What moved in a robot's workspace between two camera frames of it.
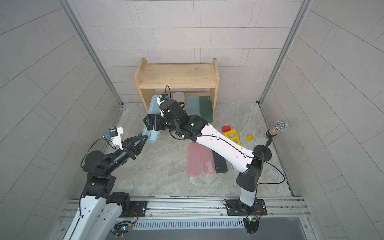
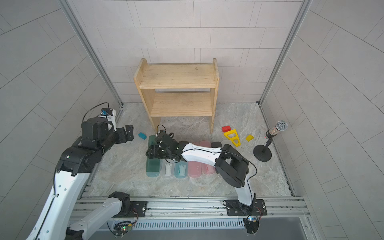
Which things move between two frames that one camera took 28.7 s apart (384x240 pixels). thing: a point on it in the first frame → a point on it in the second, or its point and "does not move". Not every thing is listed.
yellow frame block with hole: (233, 138) does not move
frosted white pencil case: (178, 96) → (167, 168)
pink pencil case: (193, 165) does not move
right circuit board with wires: (251, 224) does not move
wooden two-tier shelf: (194, 79) does not move
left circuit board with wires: (121, 227) does not move
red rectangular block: (226, 128) does not move
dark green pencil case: (206, 108) → (152, 165)
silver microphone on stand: (280, 125) does not move
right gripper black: (160, 124) → (152, 152)
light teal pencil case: (192, 105) → (162, 164)
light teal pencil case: (153, 136) → (181, 169)
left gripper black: (130, 148) → (122, 131)
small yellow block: (249, 137) does not move
